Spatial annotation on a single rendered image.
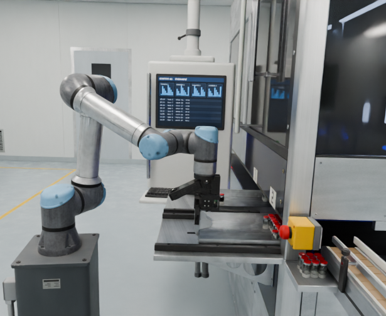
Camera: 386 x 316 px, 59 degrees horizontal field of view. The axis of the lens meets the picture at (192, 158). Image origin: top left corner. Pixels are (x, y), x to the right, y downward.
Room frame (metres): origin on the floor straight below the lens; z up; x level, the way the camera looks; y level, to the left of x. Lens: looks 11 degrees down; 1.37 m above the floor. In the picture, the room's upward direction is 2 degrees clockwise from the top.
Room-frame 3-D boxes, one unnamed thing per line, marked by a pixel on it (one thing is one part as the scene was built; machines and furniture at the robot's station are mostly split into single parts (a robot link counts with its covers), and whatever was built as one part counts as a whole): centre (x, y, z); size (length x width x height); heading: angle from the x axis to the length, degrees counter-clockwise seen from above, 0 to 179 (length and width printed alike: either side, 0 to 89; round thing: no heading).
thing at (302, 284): (0.90, -0.36, 0.87); 0.14 x 0.13 x 0.02; 90
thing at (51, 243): (1.20, 0.49, 0.84); 0.15 x 0.15 x 0.10
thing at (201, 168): (1.09, -0.04, 1.14); 0.08 x 0.08 x 0.05
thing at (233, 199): (1.50, -0.19, 0.90); 0.34 x 0.26 x 0.04; 90
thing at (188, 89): (2.07, 0.02, 1.19); 0.50 x 0.19 x 0.78; 87
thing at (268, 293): (2.02, -0.29, 0.73); 1.98 x 0.01 x 0.25; 0
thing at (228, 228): (1.16, -0.20, 0.90); 0.34 x 0.26 x 0.04; 91
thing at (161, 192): (1.87, 0.05, 0.82); 0.40 x 0.14 x 0.02; 87
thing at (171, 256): (1.33, -0.13, 0.87); 0.70 x 0.48 x 0.02; 0
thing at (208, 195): (1.09, -0.05, 1.06); 0.09 x 0.08 x 0.12; 90
